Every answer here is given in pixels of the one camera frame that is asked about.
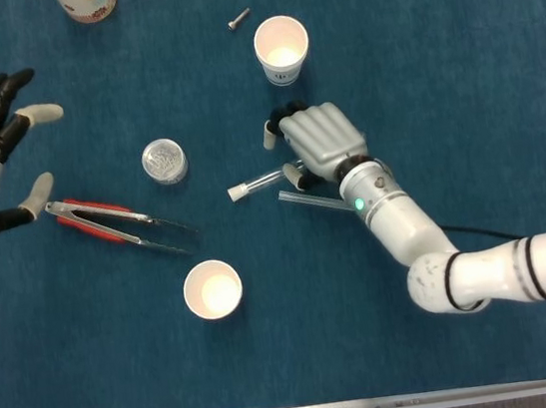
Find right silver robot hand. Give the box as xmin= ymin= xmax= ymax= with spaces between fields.
xmin=258 ymin=91 xmax=371 ymax=196

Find small metal bolt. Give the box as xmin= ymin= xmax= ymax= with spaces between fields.
xmin=226 ymin=7 xmax=254 ymax=34

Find clear glass test tube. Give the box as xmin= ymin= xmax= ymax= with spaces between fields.
xmin=237 ymin=158 xmax=310 ymax=198

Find teal table cloth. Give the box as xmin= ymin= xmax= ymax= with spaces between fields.
xmin=0 ymin=0 xmax=546 ymax=408

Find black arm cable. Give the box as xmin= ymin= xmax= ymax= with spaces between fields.
xmin=439 ymin=213 xmax=525 ymax=249

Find white paper cup blue print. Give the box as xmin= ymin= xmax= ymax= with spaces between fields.
xmin=179 ymin=254 xmax=248 ymax=325
xmin=250 ymin=12 xmax=315 ymax=90

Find clear plastic jar of screws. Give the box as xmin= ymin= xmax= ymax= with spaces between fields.
xmin=138 ymin=135 xmax=192 ymax=189

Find red-handled metal tongs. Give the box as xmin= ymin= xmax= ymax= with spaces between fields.
xmin=43 ymin=182 xmax=203 ymax=273

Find white round plastic cap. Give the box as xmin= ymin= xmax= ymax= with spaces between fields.
xmin=227 ymin=182 xmax=248 ymax=204

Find clear tube on table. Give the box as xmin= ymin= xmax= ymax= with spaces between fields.
xmin=277 ymin=181 xmax=358 ymax=222

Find white red printed thermos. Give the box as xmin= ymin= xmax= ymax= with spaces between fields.
xmin=53 ymin=0 xmax=121 ymax=29

